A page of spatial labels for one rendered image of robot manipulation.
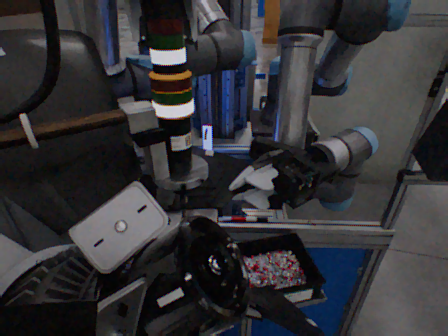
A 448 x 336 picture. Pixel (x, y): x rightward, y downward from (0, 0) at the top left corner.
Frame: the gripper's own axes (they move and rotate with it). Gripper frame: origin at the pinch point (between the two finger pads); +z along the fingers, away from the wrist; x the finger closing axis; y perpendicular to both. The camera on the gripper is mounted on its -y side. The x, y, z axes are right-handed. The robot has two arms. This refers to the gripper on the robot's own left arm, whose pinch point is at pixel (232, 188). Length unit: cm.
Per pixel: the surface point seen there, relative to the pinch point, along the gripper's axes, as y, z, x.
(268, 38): -645, -615, 172
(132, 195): 3.8, 17.8, -9.9
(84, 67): -10.1, 17.1, -19.9
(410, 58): -63, -195, 19
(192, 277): 15.8, 16.8, -8.7
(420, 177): 11, -54, 12
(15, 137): 2.2, 25.8, -19.1
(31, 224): -72, 38, 56
